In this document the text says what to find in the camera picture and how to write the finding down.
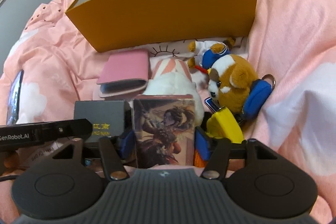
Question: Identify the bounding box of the white pink rabbit plush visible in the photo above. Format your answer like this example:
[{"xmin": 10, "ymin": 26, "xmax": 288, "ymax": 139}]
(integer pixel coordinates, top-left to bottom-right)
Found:
[{"xmin": 143, "ymin": 57, "xmax": 205, "ymax": 126}]

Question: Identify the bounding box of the illustrated card box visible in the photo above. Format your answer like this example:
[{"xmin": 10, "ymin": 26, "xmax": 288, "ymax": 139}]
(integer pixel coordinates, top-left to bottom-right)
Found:
[{"xmin": 133, "ymin": 94, "xmax": 195, "ymax": 169}]

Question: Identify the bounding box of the yellow toy figure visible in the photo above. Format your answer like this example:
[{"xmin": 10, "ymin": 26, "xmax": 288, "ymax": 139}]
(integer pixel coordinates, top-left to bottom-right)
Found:
[{"xmin": 206, "ymin": 107, "xmax": 244, "ymax": 143}]

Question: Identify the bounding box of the pink wallet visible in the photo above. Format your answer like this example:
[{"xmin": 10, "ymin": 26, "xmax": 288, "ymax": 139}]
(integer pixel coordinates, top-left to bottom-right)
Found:
[{"xmin": 97, "ymin": 48, "xmax": 150, "ymax": 98}]

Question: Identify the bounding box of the pink patterned duvet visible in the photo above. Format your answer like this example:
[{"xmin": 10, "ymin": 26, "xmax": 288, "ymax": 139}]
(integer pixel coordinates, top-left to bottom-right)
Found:
[{"xmin": 1, "ymin": 0, "xmax": 335, "ymax": 223}]

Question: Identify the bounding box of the black box gold lettering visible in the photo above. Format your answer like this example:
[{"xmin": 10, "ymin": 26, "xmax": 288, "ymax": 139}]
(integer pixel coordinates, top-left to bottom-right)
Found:
[{"xmin": 74, "ymin": 100, "xmax": 132, "ymax": 149}]

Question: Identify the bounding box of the smartphone with lit screen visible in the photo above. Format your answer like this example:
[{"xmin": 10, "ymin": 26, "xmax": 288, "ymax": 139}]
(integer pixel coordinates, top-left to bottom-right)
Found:
[{"xmin": 6, "ymin": 69, "xmax": 24, "ymax": 126}]

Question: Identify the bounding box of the dog plush with blue hat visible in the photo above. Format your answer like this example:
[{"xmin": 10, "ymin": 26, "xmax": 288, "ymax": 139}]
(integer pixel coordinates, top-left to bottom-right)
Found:
[{"xmin": 187, "ymin": 38, "xmax": 276, "ymax": 120}]

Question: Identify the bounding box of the black cable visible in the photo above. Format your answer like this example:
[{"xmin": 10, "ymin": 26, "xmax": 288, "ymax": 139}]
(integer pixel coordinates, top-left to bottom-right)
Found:
[{"xmin": 0, "ymin": 173, "xmax": 25, "ymax": 183}]

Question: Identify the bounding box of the orange cardboard storage box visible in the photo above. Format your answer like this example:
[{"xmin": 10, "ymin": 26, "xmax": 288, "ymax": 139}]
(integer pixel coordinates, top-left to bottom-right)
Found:
[{"xmin": 66, "ymin": 0, "xmax": 257, "ymax": 52}]

